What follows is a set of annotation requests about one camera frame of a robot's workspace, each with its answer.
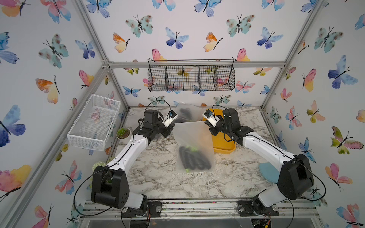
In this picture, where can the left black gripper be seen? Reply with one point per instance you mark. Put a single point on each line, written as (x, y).
(166, 131)

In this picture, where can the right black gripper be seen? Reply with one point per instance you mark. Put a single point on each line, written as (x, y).
(214, 131)

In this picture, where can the clear zip-top bag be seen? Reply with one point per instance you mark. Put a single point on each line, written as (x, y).
(196, 112)
(195, 136)

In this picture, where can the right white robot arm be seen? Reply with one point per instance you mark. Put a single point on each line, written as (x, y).
(295, 174)

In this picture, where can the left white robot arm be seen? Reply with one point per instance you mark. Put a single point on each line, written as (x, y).
(109, 183)

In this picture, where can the yellow plastic tray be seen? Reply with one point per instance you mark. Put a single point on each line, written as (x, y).
(220, 145)

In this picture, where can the small white potted succulent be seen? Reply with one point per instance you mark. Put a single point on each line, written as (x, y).
(123, 133)

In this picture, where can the light blue plastic scoop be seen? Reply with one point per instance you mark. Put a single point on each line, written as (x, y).
(269, 172)

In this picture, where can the potted orange flower plant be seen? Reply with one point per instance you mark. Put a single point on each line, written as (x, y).
(98, 165)

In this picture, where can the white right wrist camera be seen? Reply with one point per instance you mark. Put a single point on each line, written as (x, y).
(211, 117)

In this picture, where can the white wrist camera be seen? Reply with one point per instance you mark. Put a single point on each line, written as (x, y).
(211, 117)
(172, 115)

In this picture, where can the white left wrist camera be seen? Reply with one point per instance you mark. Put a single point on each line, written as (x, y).
(172, 115)

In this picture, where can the black wire wall basket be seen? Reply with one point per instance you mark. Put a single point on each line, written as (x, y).
(191, 75)

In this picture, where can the white mesh wall basket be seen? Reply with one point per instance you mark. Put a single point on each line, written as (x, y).
(93, 126)

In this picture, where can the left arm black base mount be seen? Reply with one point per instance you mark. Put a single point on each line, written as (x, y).
(149, 209)

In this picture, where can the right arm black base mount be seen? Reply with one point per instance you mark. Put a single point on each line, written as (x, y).
(250, 208)

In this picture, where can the aluminium front rail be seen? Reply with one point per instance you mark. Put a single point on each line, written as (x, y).
(227, 209)

